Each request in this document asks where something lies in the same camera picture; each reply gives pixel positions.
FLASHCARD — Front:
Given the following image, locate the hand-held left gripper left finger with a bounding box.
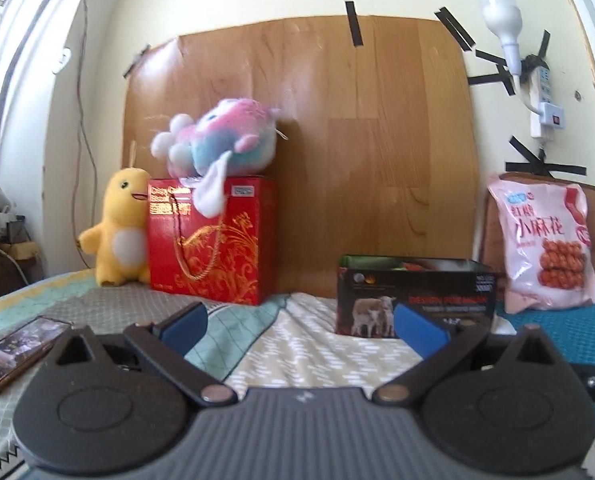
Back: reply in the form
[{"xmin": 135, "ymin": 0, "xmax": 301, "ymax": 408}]
[{"xmin": 52, "ymin": 302, "xmax": 238, "ymax": 407}]

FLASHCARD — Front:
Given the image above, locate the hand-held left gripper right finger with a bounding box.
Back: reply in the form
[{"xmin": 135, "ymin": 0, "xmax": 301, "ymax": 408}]
[{"xmin": 372, "ymin": 304, "xmax": 559, "ymax": 405}]

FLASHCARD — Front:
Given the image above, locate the dark cardboard box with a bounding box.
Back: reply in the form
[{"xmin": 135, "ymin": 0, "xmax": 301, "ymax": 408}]
[{"xmin": 335, "ymin": 254, "xmax": 504, "ymax": 339}]

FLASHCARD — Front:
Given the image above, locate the teal quilted mat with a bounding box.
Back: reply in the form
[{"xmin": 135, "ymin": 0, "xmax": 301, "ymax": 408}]
[{"xmin": 492, "ymin": 280, "xmax": 595, "ymax": 377}]

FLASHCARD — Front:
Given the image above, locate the red gift box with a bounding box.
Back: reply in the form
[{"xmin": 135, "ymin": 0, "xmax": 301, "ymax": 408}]
[{"xmin": 146, "ymin": 175, "xmax": 278, "ymax": 307}]

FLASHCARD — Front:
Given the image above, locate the patterned bed sheet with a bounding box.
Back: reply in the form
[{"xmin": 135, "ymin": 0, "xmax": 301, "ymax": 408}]
[{"xmin": 0, "ymin": 267, "xmax": 499, "ymax": 480}]

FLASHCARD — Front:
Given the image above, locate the yellow plush toy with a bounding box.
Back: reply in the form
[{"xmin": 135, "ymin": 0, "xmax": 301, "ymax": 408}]
[{"xmin": 76, "ymin": 167, "xmax": 153, "ymax": 287}]

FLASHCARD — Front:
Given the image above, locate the pink snack bag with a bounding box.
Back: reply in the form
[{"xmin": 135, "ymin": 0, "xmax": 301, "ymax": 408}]
[{"xmin": 487, "ymin": 173, "xmax": 595, "ymax": 314}]

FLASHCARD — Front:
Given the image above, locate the smartphone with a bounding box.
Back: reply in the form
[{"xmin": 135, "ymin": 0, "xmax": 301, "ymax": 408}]
[{"xmin": 0, "ymin": 315, "xmax": 73, "ymax": 395}]

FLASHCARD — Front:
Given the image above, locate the wooden board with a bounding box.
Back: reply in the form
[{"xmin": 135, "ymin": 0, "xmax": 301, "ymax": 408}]
[{"xmin": 122, "ymin": 15, "xmax": 481, "ymax": 302}]

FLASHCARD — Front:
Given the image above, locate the pink and blue plush toy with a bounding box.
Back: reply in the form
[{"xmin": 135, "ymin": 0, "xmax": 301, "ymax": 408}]
[{"xmin": 150, "ymin": 98, "xmax": 284, "ymax": 214}]

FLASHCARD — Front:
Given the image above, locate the pile of clutter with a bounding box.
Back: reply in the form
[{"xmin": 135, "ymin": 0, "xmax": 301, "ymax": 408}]
[{"xmin": 0, "ymin": 159, "xmax": 44, "ymax": 307}]

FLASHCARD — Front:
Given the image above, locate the white power strip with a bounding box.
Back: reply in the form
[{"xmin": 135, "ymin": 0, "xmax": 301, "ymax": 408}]
[{"xmin": 526, "ymin": 54, "xmax": 571, "ymax": 139}]

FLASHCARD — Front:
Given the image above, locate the white curtain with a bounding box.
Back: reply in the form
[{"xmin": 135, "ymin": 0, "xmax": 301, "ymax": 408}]
[{"xmin": 0, "ymin": 0, "xmax": 100, "ymax": 171}]

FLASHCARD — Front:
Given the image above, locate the white light bulb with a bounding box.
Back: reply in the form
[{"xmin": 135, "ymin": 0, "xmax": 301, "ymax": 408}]
[{"xmin": 479, "ymin": 0, "xmax": 524, "ymax": 78}]

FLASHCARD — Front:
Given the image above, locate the thin wall cable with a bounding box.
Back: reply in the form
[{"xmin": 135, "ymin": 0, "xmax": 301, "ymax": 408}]
[{"xmin": 73, "ymin": 0, "xmax": 101, "ymax": 272}]

